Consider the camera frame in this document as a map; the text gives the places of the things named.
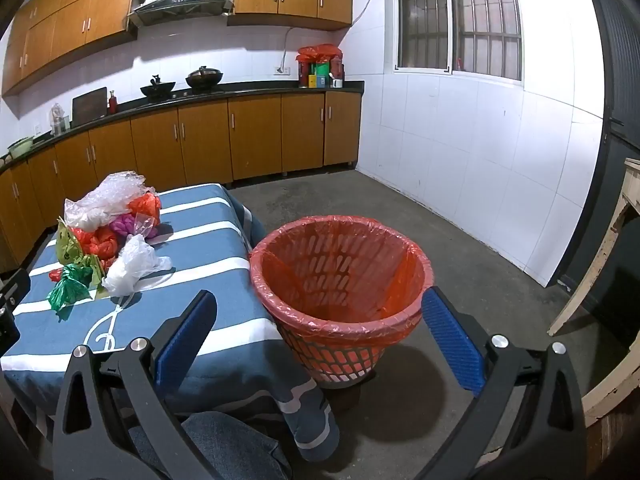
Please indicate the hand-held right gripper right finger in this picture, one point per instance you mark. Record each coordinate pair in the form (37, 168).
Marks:
(450, 340)

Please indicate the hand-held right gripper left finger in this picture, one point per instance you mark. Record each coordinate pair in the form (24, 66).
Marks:
(185, 340)

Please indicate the small red plastic scrap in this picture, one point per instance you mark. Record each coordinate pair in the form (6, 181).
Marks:
(55, 274)

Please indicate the yellow-green plastic bag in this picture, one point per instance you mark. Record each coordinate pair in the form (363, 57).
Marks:
(67, 247)

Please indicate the olive green plastic bag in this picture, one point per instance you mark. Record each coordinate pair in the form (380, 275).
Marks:
(92, 266)

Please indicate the white plastic bag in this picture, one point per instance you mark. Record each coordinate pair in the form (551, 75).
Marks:
(132, 265)

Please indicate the red plastic bag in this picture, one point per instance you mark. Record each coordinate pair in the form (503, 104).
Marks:
(95, 242)
(320, 52)
(147, 206)

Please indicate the red plastic mesh waste basket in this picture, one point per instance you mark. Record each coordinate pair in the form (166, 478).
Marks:
(340, 355)

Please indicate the small clear plastic bag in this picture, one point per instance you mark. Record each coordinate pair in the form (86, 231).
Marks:
(147, 227)

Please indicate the purple plastic bag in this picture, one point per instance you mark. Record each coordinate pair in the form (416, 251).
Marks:
(122, 224)

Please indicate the blue white striped tablecloth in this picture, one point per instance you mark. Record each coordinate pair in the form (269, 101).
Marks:
(215, 230)

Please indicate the person's leg in jeans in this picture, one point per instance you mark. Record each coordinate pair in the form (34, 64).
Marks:
(230, 445)

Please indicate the green basin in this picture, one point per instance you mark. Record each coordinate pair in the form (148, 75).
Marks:
(20, 149)

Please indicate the glass jar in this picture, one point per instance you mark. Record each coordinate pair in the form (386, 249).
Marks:
(59, 120)

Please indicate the wooden base cabinets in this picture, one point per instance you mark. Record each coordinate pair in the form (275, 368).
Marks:
(200, 145)

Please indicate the dark wooden cutting board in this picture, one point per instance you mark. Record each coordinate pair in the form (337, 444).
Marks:
(90, 107)

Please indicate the red bottle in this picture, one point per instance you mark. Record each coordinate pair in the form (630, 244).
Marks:
(113, 105)

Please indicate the black open wok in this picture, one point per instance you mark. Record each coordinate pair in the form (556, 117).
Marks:
(157, 89)

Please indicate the dark kitchen countertop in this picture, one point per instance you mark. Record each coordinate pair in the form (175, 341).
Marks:
(250, 91)

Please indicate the black wok with lid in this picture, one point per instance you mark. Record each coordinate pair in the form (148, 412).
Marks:
(204, 80)

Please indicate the yellow box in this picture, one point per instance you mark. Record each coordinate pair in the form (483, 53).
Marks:
(312, 81)

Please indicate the red canister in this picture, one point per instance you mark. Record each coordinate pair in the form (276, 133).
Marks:
(303, 75)

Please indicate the green box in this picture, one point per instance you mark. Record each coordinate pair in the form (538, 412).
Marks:
(322, 70)

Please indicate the dark metal door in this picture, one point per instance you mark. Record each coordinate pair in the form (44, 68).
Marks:
(620, 85)

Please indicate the red plastic bag on boxes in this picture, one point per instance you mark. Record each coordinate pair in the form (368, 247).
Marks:
(320, 52)

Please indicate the barred window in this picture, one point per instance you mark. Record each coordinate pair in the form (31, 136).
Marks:
(425, 15)

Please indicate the worn wooden table frame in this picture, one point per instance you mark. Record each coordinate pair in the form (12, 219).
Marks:
(607, 255)

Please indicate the white wall socket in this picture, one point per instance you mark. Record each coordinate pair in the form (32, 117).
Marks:
(282, 70)

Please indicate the wooden wall cabinets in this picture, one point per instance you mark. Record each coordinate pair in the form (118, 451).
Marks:
(75, 25)

